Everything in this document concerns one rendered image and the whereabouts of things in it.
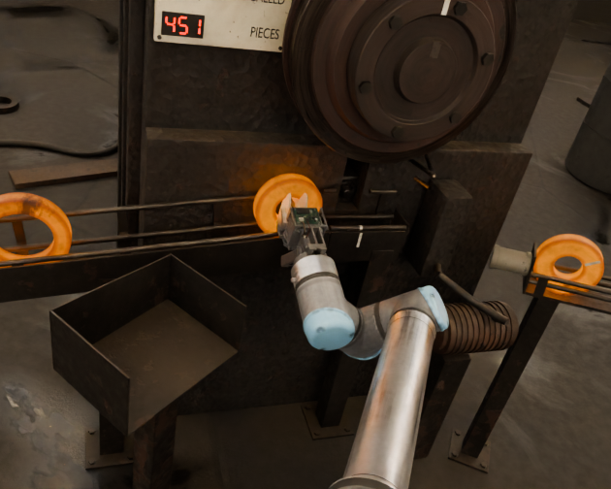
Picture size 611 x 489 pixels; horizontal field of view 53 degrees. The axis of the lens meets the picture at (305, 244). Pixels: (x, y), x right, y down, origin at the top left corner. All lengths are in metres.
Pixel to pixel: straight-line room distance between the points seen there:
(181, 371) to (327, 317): 0.28
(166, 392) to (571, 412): 1.54
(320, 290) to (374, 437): 0.37
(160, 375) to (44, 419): 0.78
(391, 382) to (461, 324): 0.62
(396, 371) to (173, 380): 0.40
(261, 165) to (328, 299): 0.38
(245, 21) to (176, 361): 0.67
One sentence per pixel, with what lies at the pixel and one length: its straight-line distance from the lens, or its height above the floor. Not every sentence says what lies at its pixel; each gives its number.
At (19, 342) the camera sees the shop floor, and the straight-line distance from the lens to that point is 2.11.
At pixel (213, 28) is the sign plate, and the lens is 1.28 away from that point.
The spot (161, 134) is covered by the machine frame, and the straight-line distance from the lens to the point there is 1.33.
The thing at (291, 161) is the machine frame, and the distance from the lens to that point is 1.39.
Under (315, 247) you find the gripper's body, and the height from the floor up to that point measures 0.78.
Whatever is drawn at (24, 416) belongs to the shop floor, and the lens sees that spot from 1.90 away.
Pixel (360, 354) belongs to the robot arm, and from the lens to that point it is 1.26.
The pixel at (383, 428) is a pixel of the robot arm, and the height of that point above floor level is 0.79.
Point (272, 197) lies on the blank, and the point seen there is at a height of 0.78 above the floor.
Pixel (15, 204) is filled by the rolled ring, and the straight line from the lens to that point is 1.30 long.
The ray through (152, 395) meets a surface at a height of 0.59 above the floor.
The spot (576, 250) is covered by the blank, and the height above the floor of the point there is 0.76.
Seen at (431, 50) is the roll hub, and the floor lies 1.16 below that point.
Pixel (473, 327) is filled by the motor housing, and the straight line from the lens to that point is 1.58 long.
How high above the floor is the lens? 1.44
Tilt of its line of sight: 33 degrees down
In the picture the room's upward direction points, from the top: 12 degrees clockwise
